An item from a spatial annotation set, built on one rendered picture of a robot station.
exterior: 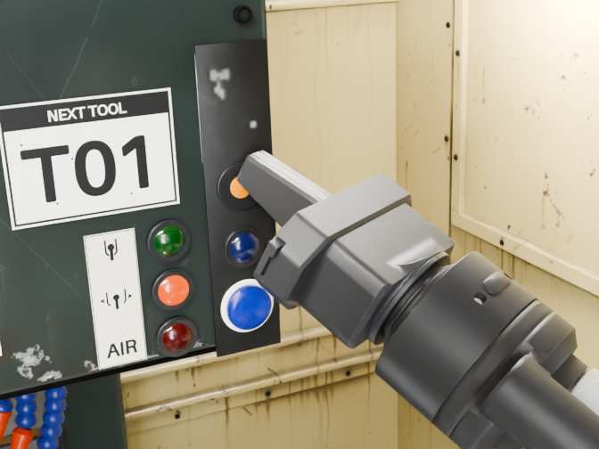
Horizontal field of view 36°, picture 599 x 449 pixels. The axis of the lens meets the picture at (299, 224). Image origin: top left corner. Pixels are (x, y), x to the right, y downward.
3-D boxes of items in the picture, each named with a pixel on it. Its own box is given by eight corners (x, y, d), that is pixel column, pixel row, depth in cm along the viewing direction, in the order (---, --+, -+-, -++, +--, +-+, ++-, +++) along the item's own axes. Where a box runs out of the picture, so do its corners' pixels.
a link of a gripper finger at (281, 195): (258, 143, 55) (334, 206, 53) (240, 184, 57) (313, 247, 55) (241, 149, 54) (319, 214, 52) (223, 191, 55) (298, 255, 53)
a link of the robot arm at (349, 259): (411, 142, 56) (572, 264, 52) (346, 256, 61) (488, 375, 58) (289, 194, 46) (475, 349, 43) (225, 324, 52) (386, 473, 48)
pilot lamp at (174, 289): (192, 304, 57) (190, 271, 57) (159, 311, 57) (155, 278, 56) (190, 301, 58) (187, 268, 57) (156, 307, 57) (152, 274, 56)
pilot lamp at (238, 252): (263, 262, 59) (261, 229, 58) (230, 268, 58) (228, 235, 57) (259, 259, 59) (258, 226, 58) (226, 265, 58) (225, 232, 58)
